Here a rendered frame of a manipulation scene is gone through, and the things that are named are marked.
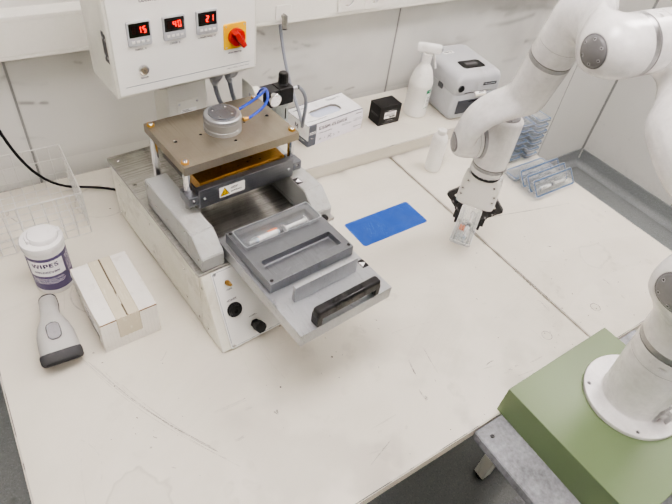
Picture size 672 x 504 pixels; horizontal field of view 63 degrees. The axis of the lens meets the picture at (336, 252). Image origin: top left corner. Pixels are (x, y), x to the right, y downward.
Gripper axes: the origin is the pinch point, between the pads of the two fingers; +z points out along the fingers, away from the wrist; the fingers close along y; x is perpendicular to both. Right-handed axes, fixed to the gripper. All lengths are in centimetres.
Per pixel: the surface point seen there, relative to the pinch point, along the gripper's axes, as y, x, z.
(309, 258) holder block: 26, 51, -17
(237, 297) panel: 39, 56, -3
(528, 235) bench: -17.6, -11.7, 7.7
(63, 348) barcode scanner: 64, 80, 2
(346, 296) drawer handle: 15, 58, -18
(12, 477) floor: 100, 88, 83
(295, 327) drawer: 21, 66, -14
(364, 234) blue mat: 24.7, 12.2, 7.6
